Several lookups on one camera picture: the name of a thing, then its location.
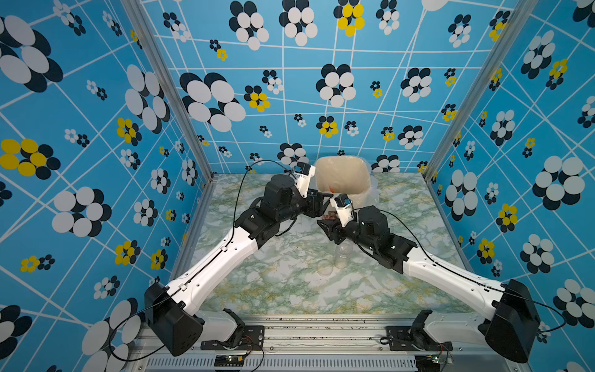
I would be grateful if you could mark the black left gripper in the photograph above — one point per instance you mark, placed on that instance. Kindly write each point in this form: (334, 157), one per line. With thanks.
(311, 200)

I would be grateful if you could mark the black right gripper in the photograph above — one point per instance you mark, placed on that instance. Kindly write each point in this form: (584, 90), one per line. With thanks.
(335, 229)

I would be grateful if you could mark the clear jar with dried flowers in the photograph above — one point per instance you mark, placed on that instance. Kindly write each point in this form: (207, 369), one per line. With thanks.
(343, 256)

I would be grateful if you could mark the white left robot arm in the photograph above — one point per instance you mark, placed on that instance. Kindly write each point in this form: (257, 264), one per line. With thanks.
(173, 311)

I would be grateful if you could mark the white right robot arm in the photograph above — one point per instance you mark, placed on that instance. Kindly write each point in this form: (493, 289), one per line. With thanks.
(504, 316)

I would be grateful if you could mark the cream plastic trash bin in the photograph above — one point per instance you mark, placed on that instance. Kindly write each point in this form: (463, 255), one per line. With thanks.
(341, 174)

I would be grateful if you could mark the clear plastic bin liner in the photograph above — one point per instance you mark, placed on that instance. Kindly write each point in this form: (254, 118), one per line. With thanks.
(372, 186)

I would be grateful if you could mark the right green circuit board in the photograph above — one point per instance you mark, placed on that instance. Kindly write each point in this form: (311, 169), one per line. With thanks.
(431, 363)

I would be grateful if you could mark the green circuit board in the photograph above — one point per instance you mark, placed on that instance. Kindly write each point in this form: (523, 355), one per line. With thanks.
(431, 363)
(230, 361)

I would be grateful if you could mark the left green circuit board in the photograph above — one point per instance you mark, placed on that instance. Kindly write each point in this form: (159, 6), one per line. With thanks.
(230, 361)

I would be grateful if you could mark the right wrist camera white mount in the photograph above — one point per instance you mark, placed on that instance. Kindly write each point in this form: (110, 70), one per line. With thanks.
(344, 209)

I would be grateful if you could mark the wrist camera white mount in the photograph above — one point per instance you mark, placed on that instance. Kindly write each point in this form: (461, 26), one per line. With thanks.
(303, 173)
(344, 209)

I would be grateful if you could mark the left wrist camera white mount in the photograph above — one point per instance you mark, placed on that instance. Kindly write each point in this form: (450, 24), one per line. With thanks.
(303, 173)

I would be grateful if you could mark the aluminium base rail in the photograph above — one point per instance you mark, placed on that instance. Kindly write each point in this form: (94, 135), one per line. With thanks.
(318, 343)

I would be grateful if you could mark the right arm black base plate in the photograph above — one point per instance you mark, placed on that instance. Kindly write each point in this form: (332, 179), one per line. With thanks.
(405, 338)

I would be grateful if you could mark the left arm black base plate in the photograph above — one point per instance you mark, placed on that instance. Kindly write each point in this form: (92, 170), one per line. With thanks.
(246, 337)

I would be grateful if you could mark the aluminium frame post left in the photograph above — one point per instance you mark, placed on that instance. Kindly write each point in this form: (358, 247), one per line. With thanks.
(140, 23)

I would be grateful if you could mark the aluminium frame post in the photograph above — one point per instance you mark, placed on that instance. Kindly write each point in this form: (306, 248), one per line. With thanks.
(519, 17)
(140, 23)

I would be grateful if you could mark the aluminium frame post right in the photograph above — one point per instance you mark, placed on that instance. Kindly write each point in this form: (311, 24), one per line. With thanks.
(519, 17)

